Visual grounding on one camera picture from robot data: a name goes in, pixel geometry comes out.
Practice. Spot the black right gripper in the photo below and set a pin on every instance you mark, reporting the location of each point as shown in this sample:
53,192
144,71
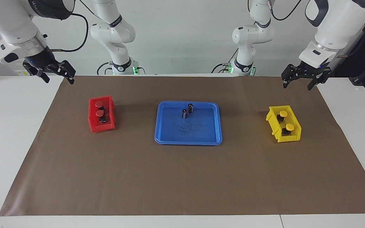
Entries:
41,61

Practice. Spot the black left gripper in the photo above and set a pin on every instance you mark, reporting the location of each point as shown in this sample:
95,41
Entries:
312,70

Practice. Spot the yellow push button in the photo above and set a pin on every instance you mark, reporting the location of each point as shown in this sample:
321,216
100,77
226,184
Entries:
290,127
283,113

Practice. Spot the red push button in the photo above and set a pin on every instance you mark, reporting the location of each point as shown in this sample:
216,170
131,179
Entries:
100,113
99,104

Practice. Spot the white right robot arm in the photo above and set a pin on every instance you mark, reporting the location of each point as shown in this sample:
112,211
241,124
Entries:
14,25

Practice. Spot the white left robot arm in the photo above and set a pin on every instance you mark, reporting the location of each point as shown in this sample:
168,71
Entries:
337,28

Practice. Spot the yellow plastic bin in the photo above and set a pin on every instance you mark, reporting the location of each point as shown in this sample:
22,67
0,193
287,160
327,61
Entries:
288,138

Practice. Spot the red plastic bin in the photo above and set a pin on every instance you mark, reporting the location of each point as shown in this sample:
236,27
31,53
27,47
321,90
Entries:
101,127

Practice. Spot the black cylindrical capacitor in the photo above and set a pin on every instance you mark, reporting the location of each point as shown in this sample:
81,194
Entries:
184,114
190,108

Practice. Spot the blue plastic tray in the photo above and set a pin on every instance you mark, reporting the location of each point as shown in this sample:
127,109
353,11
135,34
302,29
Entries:
173,139

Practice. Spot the brown paper mat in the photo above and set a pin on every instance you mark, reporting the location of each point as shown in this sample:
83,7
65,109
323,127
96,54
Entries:
182,177

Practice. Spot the white wall outlet box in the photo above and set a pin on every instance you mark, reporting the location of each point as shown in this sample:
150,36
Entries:
19,72

